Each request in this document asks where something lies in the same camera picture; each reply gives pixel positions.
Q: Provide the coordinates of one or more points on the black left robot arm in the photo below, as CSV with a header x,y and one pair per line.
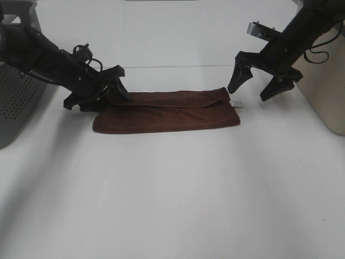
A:
x,y
29,51

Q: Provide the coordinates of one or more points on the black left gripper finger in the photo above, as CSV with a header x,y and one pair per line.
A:
x,y
121,91
93,105

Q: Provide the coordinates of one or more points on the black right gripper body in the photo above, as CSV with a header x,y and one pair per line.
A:
x,y
276,59

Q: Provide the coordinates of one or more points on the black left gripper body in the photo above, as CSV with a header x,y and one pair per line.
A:
x,y
84,81

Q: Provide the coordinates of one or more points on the beige plastic basket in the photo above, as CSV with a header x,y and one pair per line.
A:
x,y
323,85

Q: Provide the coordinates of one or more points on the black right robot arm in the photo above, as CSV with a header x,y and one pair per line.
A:
x,y
313,20

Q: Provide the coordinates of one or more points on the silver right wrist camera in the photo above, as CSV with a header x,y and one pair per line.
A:
x,y
263,32

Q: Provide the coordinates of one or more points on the brown towel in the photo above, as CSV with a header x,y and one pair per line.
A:
x,y
153,112

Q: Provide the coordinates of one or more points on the grey perforated plastic basket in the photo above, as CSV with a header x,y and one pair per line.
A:
x,y
20,93

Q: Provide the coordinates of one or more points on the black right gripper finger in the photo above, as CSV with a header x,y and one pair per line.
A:
x,y
276,86
241,74

